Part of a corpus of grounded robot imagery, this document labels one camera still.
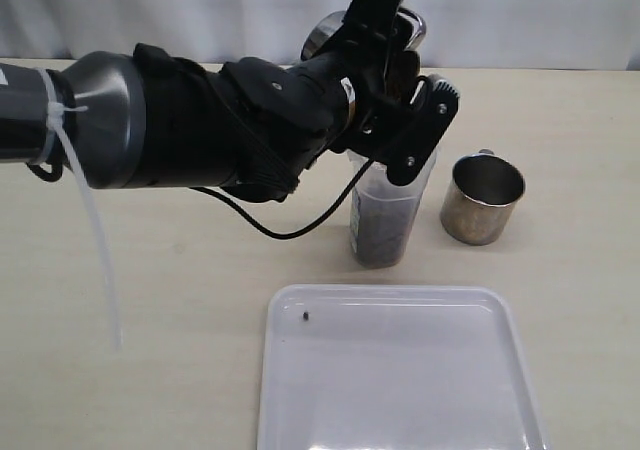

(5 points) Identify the white plastic tray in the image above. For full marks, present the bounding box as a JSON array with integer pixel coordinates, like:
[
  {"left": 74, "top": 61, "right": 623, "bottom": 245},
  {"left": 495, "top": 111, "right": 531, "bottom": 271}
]
[{"left": 256, "top": 284, "right": 550, "bottom": 449}]

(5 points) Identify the white curtain backdrop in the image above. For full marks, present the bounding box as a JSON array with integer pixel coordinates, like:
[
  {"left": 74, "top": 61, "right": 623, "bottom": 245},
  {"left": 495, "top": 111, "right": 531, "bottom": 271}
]
[{"left": 1, "top": 0, "right": 639, "bottom": 70}]

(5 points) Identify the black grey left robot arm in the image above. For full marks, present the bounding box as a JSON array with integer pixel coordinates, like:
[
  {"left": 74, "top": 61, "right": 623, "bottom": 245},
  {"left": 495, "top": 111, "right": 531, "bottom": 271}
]
[{"left": 1, "top": 0, "right": 459, "bottom": 203}]

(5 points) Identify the white zip tie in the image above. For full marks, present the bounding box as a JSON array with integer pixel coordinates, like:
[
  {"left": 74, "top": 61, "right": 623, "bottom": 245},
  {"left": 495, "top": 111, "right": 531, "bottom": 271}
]
[{"left": 30, "top": 68, "right": 123, "bottom": 351}]

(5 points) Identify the steel mug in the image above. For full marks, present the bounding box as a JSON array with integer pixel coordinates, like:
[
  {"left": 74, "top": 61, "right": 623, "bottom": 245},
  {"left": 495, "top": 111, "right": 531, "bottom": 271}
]
[
  {"left": 300, "top": 7, "right": 427, "bottom": 61},
  {"left": 439, "top": 149, "right": 526, "bottom": 246}
]

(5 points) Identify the black cable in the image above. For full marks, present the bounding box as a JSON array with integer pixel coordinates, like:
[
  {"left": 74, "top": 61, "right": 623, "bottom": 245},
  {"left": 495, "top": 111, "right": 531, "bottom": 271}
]
[{"left": 189, "top": 157, "right": 376, "bottom": 241}]

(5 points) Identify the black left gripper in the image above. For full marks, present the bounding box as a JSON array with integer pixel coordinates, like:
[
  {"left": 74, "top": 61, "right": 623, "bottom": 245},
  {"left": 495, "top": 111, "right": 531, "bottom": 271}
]
[{"left": 219, "top": 0, "right": 458, "bottom": 203}]

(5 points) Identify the clear plastic tall container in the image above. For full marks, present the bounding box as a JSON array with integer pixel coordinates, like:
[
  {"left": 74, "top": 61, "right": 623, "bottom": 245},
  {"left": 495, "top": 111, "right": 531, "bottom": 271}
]
[{"left": 349, "top": 152, "right": 438, "bottom": 269}]

